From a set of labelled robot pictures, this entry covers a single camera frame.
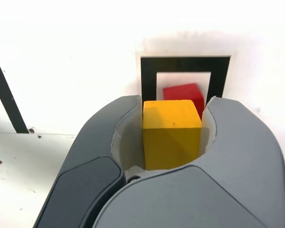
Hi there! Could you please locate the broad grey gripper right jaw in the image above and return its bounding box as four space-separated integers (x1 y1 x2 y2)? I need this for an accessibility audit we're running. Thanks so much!
92 95 285 228

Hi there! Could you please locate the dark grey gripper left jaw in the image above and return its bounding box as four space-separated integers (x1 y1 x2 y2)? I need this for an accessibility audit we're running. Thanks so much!
34 95 143 228

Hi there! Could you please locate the yellow cube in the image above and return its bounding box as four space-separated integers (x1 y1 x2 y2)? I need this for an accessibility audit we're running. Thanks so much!
142 99 202 171

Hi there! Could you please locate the red cube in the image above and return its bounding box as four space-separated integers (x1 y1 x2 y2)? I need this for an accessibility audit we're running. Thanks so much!
162 83 206 120

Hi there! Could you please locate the black tape square outline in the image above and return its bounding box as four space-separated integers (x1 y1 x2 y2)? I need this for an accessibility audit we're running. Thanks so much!
140 56 231 102

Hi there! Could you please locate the black tape strip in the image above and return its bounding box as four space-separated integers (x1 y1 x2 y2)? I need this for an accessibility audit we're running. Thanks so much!
0 44 30 134

